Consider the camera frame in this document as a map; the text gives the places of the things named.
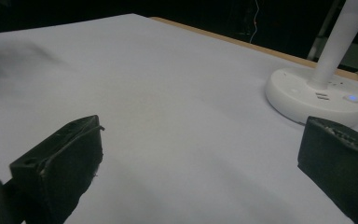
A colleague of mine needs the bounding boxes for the thin white hanging cord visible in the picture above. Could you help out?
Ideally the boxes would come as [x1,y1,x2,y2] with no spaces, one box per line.
[249,0,260,45]

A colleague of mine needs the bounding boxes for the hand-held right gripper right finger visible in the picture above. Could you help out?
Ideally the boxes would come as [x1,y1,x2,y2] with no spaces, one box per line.
[297,116,358,224]

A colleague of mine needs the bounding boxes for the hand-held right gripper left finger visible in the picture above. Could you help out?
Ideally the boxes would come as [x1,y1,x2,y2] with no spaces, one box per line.
[8,114,105,224]

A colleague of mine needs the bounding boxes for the white desk lamp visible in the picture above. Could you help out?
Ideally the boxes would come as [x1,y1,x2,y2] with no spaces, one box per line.
[264,0,358,127]

